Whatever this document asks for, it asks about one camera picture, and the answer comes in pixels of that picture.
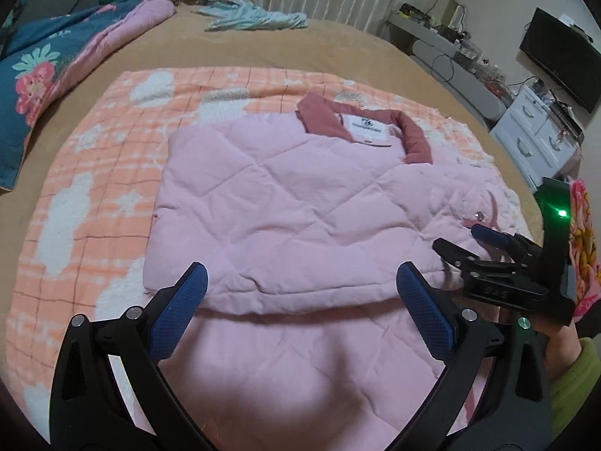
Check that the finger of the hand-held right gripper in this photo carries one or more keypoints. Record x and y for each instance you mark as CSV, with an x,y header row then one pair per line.
x,y
488,235
450,251

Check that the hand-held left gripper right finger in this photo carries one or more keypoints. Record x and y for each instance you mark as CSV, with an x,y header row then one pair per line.
x,y
425,312

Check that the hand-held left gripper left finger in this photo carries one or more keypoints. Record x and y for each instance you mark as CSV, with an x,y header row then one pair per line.
x,y
181,310

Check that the pink quilted jacket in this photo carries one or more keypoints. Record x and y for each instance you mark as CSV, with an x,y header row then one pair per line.
x,y
281,197

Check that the person's right forearm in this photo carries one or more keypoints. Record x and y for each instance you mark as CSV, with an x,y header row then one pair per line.
x,y
577,385

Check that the person's right hand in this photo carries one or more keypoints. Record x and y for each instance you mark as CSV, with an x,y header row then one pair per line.
x,y
563,352

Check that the pink cartoon blanket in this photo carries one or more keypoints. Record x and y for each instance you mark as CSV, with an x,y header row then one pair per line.
x,y
587,244

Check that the white drawer cabinet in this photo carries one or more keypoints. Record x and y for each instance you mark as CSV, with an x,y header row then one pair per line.
x,y
526,127

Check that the grey desk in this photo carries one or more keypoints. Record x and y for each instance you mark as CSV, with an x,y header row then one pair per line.
x,y
465,80

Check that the orange plaid blanket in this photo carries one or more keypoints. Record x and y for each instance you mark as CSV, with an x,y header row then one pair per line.
x,y
94,174

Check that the clutter of small desk things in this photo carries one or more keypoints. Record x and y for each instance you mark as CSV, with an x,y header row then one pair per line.
x,y
469,49

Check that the black flat screen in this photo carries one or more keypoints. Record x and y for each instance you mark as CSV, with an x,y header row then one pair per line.
x,y
558,56

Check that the bed with tan sheet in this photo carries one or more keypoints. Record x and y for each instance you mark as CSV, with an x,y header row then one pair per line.
x,y
328,42

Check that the blue floral quilt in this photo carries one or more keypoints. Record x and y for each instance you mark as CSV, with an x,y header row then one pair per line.
x,y
42,56

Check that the light blue garment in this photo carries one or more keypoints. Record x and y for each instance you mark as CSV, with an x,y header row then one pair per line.
x,y
253,16

